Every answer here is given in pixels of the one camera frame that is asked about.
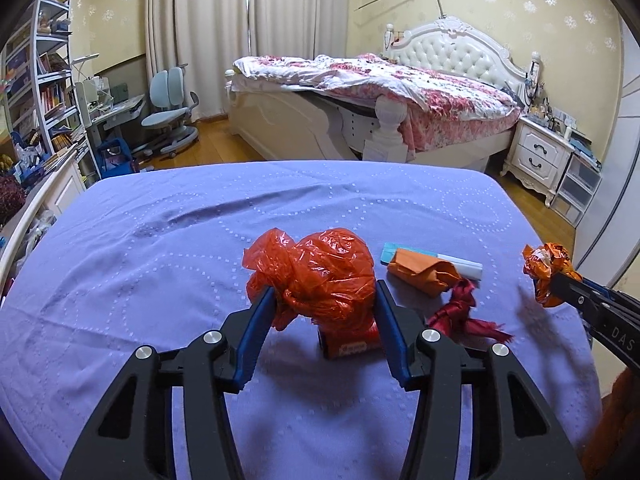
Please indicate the teal and white box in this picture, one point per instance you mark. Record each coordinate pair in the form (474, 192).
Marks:
(465, 266)

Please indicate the dark red ribbon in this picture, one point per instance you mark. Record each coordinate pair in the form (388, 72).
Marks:
(460, 310)

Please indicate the orange wrapper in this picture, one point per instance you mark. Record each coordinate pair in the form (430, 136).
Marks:
(542, 265)

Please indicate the white desk lamp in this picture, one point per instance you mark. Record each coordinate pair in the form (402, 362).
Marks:
(82, 60)

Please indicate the blue trolley bag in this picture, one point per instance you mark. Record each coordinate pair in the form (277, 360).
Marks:
(117, 160)

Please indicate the white bookshelf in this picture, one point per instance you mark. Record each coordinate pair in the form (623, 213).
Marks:
(50, 60)

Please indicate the beige curtain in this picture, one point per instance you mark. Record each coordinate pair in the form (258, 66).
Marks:
(200, 35)
(300, 5)

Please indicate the purple tablecloth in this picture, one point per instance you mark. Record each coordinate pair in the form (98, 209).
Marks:
(200, 240)

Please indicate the pale blue desk chair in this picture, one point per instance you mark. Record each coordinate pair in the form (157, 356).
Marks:
(167, 85)

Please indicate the white bed with tufted headboard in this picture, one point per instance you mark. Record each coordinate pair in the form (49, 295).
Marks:
(460, 55)

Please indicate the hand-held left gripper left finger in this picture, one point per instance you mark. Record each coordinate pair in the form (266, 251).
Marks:
(252, 345)

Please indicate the stack of books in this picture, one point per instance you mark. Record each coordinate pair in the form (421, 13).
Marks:
(585, 147)

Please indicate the pink floral quilt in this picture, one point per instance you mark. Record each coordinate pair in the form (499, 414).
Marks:
(440, 95)

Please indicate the clutter of small items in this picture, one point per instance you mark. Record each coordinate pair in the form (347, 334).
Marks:
(547, 115)

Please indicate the red plastic bag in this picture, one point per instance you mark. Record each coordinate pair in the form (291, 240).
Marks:
(320, 275)

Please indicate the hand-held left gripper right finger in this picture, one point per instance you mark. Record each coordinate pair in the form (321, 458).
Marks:
(395, 345)

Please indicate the orange cloth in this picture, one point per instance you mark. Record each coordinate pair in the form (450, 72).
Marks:
(617, 420)

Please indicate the white study desk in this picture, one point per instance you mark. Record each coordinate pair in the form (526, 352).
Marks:
(120, 110)

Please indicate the clear plastic drawer unit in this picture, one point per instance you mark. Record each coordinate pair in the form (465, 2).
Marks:
(575, 185)

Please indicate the folded orange paper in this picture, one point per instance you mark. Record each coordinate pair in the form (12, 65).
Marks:
(420, 270)

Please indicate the dark red fluffy item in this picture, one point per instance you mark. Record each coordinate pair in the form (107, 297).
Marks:
(10, 195)

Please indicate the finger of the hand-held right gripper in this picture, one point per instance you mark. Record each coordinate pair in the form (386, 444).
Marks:
(600, 290)
(572, 294)

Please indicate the white nightstand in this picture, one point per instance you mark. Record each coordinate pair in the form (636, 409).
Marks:
(537, 152)

